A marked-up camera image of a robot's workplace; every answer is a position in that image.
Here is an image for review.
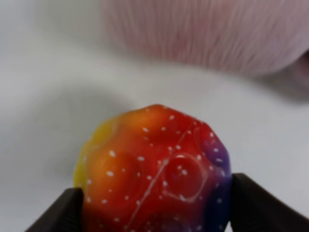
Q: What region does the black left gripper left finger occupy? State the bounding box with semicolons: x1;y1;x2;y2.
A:
26;188;84;232

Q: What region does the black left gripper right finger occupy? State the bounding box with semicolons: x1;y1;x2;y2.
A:
230;173;309;232

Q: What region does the multicoloured dimpled ball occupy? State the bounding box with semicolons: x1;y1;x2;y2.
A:
73;105;232;232

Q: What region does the rolled pink towel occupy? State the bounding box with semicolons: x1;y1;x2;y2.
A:
102;0;309;78

